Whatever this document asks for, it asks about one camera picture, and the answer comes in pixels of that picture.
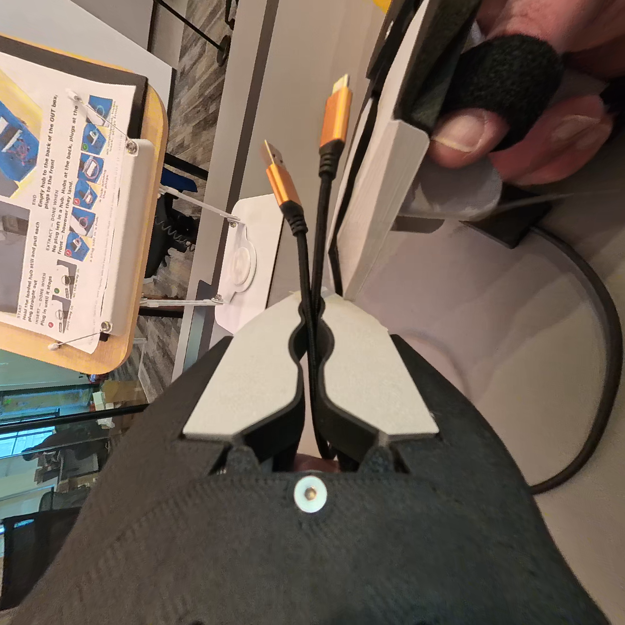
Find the black office chair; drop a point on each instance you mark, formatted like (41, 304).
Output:
(166, 259)

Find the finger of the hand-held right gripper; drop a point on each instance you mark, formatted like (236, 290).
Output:
(385, 195)

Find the black pole stand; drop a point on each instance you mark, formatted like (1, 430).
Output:
(223, 51)

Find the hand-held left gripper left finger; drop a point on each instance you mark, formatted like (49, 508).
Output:
(244, 390)

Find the wooden board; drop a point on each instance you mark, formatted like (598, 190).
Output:
(73, 359)

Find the black backing sheet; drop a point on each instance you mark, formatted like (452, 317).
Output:
(73, 62)

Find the person's right hand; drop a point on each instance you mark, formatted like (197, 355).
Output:
(586, 34)

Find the white desk stand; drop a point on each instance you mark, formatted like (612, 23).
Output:
(259, 229)

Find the black usb hub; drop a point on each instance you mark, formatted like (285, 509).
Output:
(512, 229)

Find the blue cloth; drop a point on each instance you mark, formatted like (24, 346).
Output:
(183, 181)

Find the printed instruction sheet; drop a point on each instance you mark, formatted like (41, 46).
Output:
(49, 234)

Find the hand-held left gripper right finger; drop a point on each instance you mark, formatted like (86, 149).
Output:
(381, 390)

